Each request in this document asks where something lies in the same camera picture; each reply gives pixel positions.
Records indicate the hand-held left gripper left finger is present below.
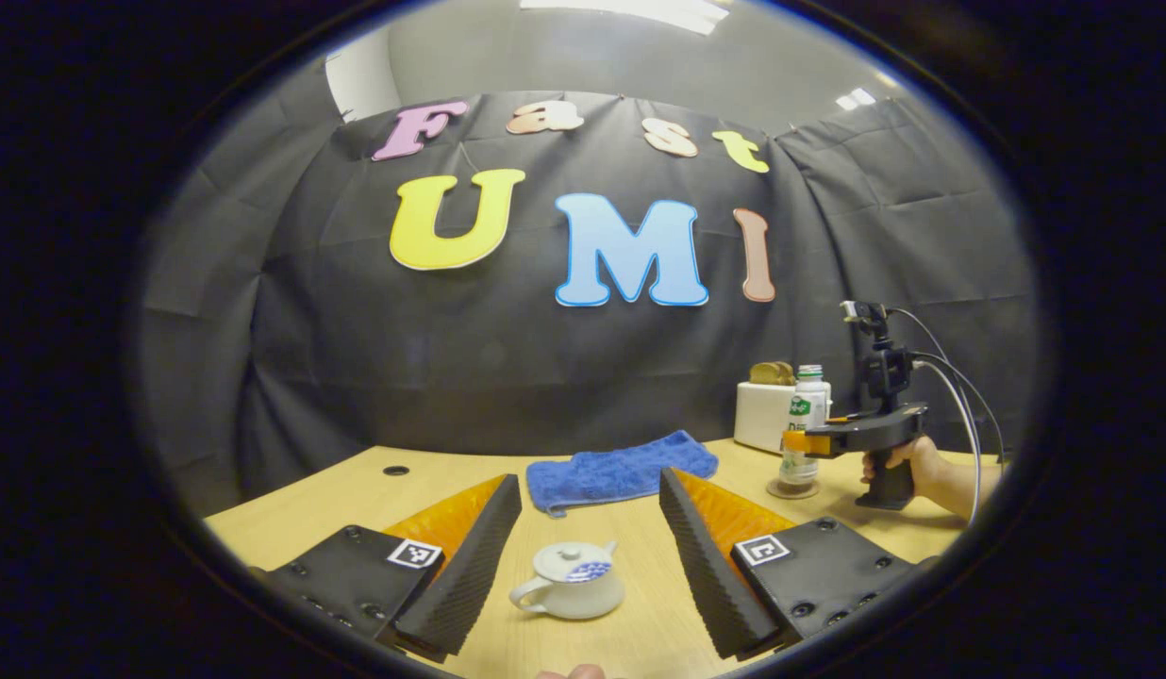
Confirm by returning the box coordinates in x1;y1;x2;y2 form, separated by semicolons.
248;473;524;664

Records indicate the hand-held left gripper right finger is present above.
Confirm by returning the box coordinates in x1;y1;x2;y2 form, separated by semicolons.
658;467;938;661

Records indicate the white water bottle green label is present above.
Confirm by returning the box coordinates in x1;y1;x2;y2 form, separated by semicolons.
777;364;832;488

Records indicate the white teacup lid blue pattern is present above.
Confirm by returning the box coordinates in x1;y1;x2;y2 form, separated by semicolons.
532;540;617;584

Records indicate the white ceramic teacup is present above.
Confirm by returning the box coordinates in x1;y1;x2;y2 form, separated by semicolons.
508;540;627;621

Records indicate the white toaster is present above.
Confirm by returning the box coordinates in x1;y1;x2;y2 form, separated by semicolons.
734;380;834;455

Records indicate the blue towel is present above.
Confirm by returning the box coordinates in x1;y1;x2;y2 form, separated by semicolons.
525;430;720;519

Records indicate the long ceiling light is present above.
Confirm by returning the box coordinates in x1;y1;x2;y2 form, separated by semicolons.
519;0;731;37

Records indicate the white cable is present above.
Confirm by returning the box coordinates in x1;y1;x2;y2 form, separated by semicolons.
911;358;982;522

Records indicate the black cable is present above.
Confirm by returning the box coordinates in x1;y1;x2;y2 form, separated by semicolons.
887;306;1008;465

